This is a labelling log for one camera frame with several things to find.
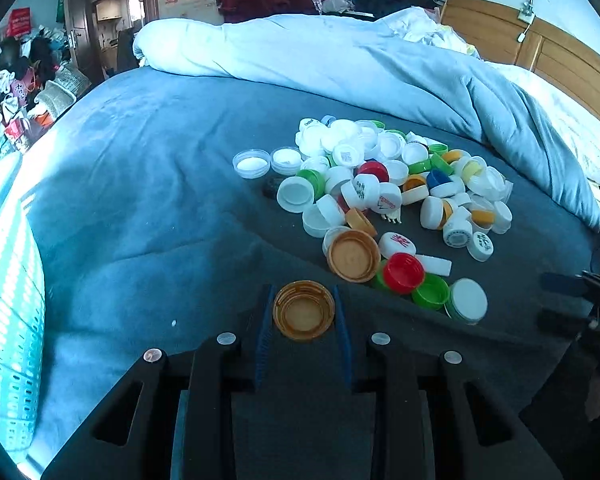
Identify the white bed sheet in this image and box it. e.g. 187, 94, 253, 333
485, 60, 600, 211

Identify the pile of plastic bottle caps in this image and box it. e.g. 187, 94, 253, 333
232, 116, 515, 325

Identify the dark wooden door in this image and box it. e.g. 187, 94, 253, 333
65, 0, 103, 86

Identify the dark red cloth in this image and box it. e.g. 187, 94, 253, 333
217, 0, 321, 23

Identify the white crumpled cloth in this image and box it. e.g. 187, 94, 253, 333
385, 7, 481, 58

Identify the light blue duvet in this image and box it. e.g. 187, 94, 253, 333
132, 7, 600, 233

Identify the teal perforated plastic basket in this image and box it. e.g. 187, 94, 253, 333
0, 152, 47, 453

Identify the dark jacket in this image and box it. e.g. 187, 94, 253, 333
115, 27, 141, 73

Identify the woven straw bag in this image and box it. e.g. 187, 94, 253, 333
32, 62, 91, 121

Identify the pile of clothes and bags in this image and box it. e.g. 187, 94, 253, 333
0, 25, 88, 176

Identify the large orange bottle cap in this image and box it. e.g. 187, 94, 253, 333
272, 280, 336, 342

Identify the wooden headboard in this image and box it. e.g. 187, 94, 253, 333
440, 0, 600, 136

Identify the red shopping bag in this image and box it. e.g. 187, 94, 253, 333
7, 7, 33, 38

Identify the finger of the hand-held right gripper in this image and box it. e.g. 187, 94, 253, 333
536, 307, 600, 346
540, 270, 600, 311

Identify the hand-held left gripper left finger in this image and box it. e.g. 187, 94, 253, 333
40, 284, 276, 480

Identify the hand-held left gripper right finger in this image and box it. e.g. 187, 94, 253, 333
331, 284, 563, 480

